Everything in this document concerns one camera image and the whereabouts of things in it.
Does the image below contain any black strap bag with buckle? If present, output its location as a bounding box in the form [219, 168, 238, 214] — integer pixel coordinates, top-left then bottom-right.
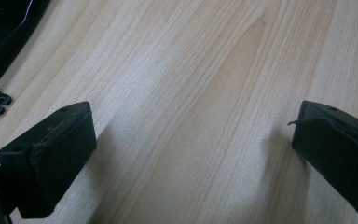
[0, 0, 52, 117]

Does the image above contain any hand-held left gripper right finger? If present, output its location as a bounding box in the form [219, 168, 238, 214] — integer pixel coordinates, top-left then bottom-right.
[287, 100, 358, 217]

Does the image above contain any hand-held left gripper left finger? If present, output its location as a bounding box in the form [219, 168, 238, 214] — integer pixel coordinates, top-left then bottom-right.
[0, 101, 98, 219]

